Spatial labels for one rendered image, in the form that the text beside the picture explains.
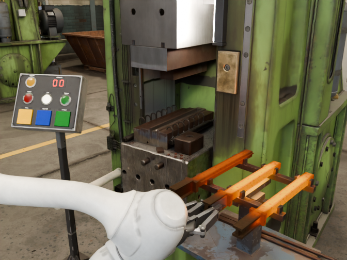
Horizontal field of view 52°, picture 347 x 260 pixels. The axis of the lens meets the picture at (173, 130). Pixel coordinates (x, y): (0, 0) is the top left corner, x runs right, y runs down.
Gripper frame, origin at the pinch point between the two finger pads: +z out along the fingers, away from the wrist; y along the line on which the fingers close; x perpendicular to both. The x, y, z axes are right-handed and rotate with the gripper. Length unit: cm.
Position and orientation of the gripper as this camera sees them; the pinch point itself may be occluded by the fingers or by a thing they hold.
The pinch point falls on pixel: (215, 203)
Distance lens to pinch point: 103.4
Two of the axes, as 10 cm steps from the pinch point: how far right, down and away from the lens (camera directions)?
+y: 7.2, 2.3, -6.5
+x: 0.0, -9.4, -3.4
